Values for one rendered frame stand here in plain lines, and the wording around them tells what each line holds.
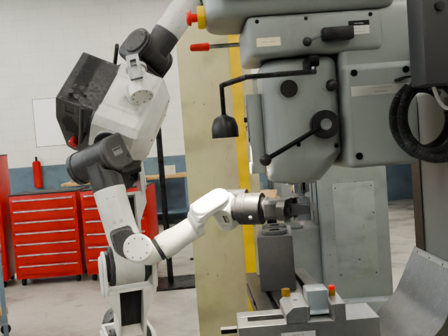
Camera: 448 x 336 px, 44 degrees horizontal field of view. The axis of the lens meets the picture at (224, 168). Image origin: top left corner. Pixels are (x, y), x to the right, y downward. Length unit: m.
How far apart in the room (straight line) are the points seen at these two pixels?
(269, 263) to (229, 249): 1.37
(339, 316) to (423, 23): 0.70
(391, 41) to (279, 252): 0.81
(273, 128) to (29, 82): 9.70
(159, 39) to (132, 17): 8.95
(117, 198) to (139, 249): 0.15
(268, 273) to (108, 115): 0.76
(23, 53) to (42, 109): 1.08
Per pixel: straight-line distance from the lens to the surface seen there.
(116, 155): 1.57
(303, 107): 1.40
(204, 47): 1.58
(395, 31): 1.47
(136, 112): 1.66
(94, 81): 1.72
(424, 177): 1.68
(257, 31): 1.38
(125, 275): 2.00
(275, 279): 1.92
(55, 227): 6.31
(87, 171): 1.59
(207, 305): 3.33
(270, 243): 1.89
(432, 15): 1.22
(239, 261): 3.27
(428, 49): 1.21
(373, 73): 1.43
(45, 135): 10.82
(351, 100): 1.41
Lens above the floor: 1.44
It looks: 3 degrees down
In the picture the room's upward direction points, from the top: 4 degrees counter-clockwise
